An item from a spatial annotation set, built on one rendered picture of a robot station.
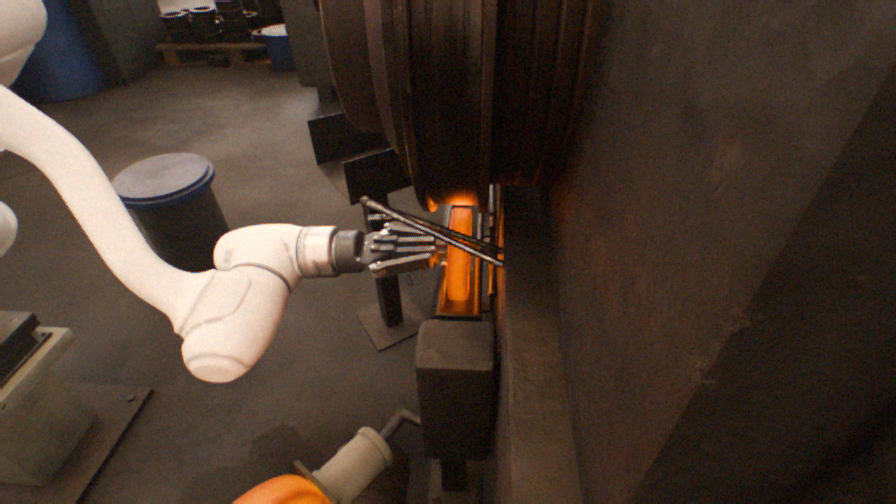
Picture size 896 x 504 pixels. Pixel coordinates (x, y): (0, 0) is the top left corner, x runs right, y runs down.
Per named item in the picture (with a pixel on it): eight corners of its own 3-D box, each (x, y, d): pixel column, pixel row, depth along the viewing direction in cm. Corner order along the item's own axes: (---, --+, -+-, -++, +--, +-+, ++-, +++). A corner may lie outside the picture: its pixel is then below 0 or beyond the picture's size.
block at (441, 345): (493, 415, 74) (502, 318, 59) (493, 464, 68) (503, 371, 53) (428, 412, 75) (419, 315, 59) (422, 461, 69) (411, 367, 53)
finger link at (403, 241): (376, 257, 80) (377, 252, 81) (439, 254, 79) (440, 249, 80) (371, 240, 77) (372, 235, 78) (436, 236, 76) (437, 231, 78)
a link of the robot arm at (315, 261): (308, 289, 79) (342, 289, 78) (291, 250, 73) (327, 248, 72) (323, 255, 86) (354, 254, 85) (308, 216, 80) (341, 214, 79)
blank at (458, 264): (473, 194, 80) (454, 193, 81) (469, 236, 67) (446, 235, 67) (470, 268, 88) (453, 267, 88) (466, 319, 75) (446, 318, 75)
